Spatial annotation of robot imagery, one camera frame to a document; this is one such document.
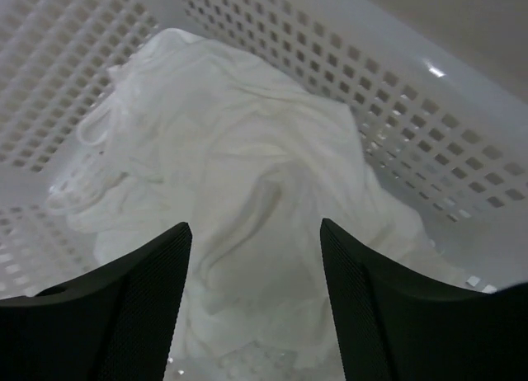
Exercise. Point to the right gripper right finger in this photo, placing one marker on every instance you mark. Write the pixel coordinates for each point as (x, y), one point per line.
(395, 324)

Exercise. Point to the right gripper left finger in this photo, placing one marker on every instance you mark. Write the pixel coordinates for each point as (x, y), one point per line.
(113, 323)

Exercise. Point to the white tank tops in basket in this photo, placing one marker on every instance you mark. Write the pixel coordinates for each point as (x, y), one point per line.
(199, 132)

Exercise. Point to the white plastic basket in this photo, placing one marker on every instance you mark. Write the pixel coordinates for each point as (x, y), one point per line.
(440, 136)

